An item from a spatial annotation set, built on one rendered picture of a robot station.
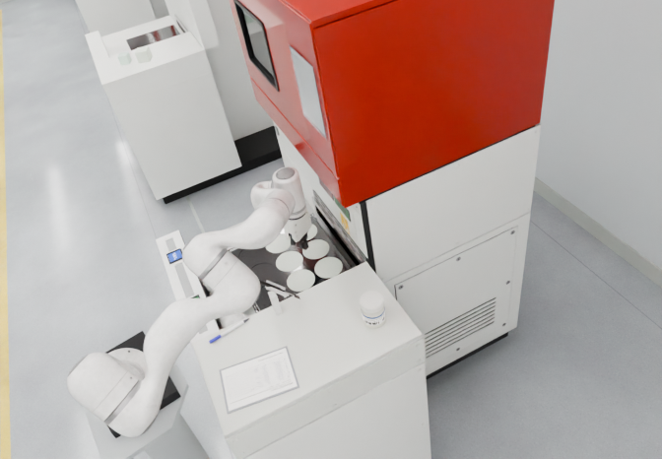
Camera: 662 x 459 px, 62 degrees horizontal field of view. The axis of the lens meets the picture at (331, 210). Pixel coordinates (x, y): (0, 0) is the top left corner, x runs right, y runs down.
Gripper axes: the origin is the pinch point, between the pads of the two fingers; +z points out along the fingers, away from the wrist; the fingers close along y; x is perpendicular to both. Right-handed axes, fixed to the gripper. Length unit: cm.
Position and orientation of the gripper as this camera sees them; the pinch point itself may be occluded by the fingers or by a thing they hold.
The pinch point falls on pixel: (302, 243)
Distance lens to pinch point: 196.0
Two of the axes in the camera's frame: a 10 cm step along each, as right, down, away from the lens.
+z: 1.5, 7.4, 6.6
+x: 8.3, 2.7, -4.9
